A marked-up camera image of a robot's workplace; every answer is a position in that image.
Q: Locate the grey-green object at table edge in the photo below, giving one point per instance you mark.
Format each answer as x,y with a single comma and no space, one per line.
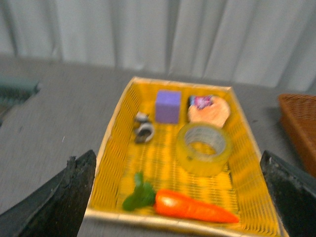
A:
15,91

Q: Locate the brown wicker basket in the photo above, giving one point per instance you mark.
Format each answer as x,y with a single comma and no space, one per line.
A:
298,118

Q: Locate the small colourful snack packet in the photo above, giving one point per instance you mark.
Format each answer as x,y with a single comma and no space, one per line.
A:
200,102

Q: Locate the yellow woven basket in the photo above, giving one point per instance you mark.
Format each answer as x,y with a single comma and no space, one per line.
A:
240,188

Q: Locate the purple foam cube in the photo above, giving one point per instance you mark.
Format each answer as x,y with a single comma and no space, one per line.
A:
167,106

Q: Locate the white pleated curtain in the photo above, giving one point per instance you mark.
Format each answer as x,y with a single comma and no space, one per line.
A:
264,42

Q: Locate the toy bread bun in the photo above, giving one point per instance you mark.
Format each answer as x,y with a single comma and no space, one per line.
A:
216,114

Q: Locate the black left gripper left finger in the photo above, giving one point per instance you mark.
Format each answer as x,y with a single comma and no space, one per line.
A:
57,208

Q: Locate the yellow packing tape roll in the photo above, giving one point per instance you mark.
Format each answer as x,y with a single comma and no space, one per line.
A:
203,149

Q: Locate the orange plastic carrot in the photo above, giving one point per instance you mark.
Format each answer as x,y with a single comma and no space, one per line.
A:
173,204

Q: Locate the small panda figurine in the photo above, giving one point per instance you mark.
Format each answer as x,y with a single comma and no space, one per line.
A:
145,132

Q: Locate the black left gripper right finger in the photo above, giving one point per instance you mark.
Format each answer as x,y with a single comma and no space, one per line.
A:
293,193

